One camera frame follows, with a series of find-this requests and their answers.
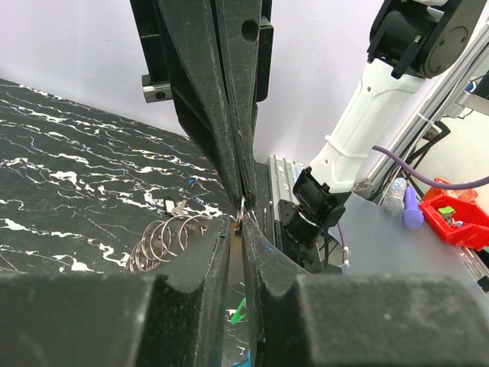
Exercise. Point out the green key tag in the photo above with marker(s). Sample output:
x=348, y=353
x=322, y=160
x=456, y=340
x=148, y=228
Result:
x=239, y=313

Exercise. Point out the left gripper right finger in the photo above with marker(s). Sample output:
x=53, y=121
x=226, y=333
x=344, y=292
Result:
x=302, y=319

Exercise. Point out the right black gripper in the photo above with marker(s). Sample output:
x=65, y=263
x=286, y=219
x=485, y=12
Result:
x=213, y=58

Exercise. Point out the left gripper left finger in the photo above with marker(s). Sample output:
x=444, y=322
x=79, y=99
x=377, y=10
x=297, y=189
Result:
x=171, y=317

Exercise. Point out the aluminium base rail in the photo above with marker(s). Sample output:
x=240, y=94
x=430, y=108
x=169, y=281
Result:
x=422, y=131

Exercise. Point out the red parts bin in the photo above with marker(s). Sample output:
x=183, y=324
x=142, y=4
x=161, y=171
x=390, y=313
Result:
x=455, y=217

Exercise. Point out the glittery silver cylinder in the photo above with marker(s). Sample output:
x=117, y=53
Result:
x=393, y=203

